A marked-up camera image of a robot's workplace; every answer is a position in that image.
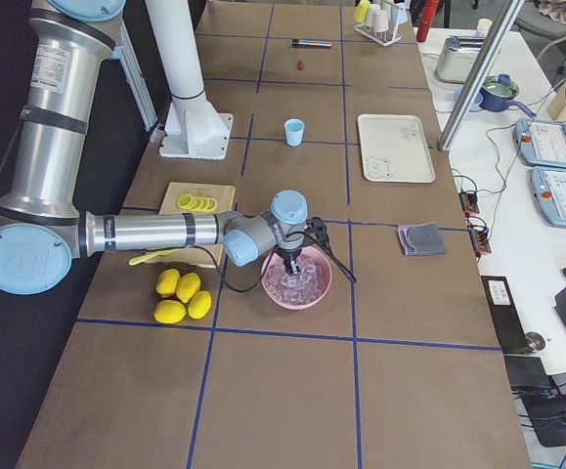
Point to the light blue plastic cup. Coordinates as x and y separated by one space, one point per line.
294 131

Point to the teach pendant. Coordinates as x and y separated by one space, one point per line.
549 186
541 142

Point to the aluminium frame post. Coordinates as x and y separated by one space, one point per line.
482 66

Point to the black metal muddler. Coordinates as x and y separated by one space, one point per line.
310 43

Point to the yellow lemon front right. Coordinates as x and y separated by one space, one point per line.
200 305

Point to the pink bowl of ice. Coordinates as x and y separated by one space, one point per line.
302 291

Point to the yellow lemon front left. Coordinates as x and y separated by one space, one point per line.
169 311

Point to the upper orange connector board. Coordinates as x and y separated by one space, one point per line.
469 202

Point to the folded grey cloth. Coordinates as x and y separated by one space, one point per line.
421 240

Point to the cream bear serving tray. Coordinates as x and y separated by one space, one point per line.
394 149

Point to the yellow plastic knife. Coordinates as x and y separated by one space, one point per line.
149 256

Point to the blue pot with lid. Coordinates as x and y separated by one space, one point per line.
499 93

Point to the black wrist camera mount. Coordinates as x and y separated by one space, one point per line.
316 230

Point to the red bottle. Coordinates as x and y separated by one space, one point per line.
427 16

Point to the yellow lemon back left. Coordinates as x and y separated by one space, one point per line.
166 283

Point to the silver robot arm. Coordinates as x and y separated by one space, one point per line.
41 231

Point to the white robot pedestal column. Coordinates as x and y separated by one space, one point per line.
193 128

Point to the black power strip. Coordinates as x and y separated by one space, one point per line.
505 318

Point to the yellow cup on rack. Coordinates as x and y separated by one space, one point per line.
361 11

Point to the wooden cutting board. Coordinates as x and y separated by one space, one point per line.
225 198

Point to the yellow lemon back right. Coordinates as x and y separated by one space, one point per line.
187 287

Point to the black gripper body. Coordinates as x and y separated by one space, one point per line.
290 255

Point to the row of lemon slices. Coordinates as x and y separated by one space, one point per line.
196 203

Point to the upper teach pendant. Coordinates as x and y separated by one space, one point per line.
541 142

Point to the lower teach pendant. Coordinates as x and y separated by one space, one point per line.
549 186

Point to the pink cup on rack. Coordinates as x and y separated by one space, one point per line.
379 21

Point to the lower orange connector board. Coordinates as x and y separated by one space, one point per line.
480 240

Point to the yellow lemon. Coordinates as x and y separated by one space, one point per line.
166 283
169 311
187 287
200 305

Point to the orange connector board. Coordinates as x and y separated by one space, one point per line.
469 202
480 240

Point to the white cup rack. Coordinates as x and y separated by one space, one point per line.
398 14

